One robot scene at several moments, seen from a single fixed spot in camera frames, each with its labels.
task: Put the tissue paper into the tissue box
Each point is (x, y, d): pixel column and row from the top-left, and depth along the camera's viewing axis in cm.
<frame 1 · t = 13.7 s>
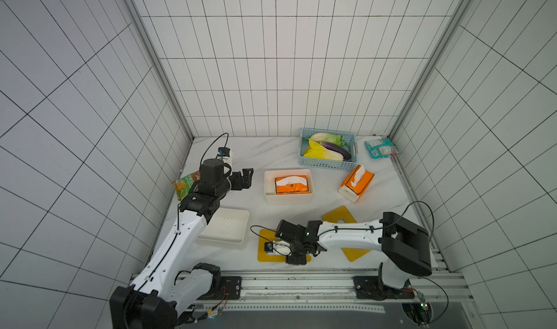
left hand: (238, 174, 79), fingers open
right hand: (284, 256, 81), fingers open
orange tissue pack: (291, 185, 92), point 9 cm above the table
orange tissue pack 2: (356, 183, 93), point 8 cm above the table
light blue plastic basket: (350, 140, 116), point 4 cm above the table
teal snack bag: (382, 148, 112), point 4 cm above the table
green lettuce toy: (327, 138, 112), point 8 cm above the table
purple eggplant toy: (338, 149, 108), point 7 cm above the table
yellow cabbage toy: (317, 151, 104), point 9 cm above the table

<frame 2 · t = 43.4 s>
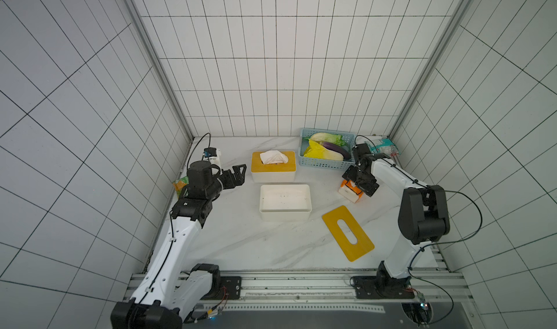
left hand: (233, 172, 78), fingers open
right hand: (346, 181, 95), fingers open
yellow bamboo box lid: (257, 165, 97), point 10 cm above the table
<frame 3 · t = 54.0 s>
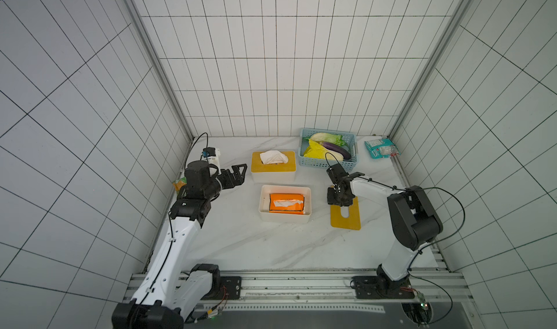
left hand: (234, 172, 77), fingers open
right hand: (326, 201, 95), fingers open
orange tissue pack 2: (295, 209, 87), point 7 cm above the table
yellow bamboo lid: (352, 222, 89), on the table
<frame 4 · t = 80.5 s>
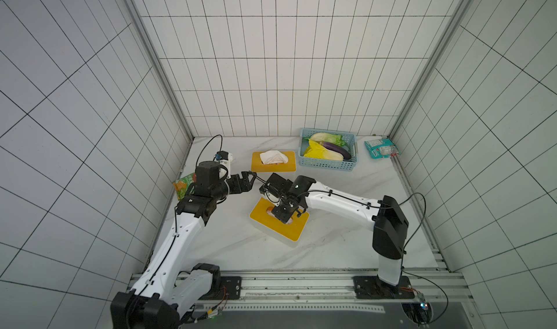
left hand: (243, 180, 78), fingers open
right hand: (274, 215, 81), fingers closed
yellow bamboo lid: (292, 231, 78), point 10 cm above the table
